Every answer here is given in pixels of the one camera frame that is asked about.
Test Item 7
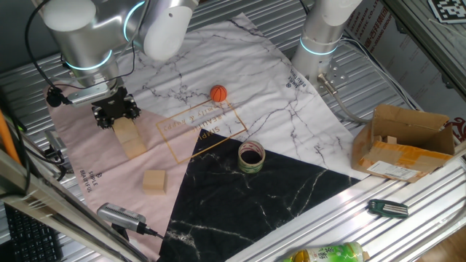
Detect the silver depth camera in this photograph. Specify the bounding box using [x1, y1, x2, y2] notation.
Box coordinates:
[96, 202, 147, 234]

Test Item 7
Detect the green tea bottle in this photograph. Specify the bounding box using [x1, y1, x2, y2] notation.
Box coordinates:
[280, 242, 367, 262]

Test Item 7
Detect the green hex key set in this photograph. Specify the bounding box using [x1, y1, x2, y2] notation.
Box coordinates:
[366, 198, 410, 219]

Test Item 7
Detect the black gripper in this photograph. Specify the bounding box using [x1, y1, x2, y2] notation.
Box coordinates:
[90, 86, 142, 131]

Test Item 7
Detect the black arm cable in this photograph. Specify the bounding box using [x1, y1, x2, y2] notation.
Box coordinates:
[23, 0, 138, 92]

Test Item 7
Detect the black camera cable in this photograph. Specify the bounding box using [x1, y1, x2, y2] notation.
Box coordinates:
[138, 223, 165, 240]

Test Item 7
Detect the wooden cube block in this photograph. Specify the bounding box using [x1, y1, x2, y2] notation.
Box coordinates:
[111, 116, 140, 146]
[122, 140, 148, 160]
[141, 169, 167, 196]

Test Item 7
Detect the grey cable with connector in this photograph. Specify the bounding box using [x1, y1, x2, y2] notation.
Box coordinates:
[316, 72, 372, 124]

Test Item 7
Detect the black keyboard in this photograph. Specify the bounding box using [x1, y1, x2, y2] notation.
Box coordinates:
[3, 203, 65, 262]

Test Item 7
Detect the roll of clear tape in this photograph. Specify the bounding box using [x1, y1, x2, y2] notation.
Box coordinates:
[237, 140, 266, 174]

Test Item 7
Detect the cardboard sheet with red print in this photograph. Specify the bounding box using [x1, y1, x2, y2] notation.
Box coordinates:
[344, 0, 466, 146]

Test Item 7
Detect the small orange basketball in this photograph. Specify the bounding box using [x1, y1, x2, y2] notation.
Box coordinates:
[209, 84, 229, 103]

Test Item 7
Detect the open cardboard box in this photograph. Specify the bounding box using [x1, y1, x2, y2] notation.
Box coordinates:
[350, 103, 456, 184]

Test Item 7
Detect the black white marker board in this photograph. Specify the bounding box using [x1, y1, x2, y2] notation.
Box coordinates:
[427, 0, 466, 25]

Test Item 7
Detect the marble pink black cloth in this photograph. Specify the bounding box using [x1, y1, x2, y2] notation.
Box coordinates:
[42, 12, 368, 262]

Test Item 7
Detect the aluminium frame beam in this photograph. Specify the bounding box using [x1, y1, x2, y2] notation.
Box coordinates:
[0, 148, 150, 262]
[382, 0, 466, 103]

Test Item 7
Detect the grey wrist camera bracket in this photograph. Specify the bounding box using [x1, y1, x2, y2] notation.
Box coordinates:
[45, 82, 119, 109]

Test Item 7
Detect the white cable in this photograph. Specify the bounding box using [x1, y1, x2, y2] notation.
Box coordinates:
[340, 38, 419, 110]

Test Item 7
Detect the orange pole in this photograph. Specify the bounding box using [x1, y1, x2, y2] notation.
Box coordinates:
[0, 108, 22, 167]

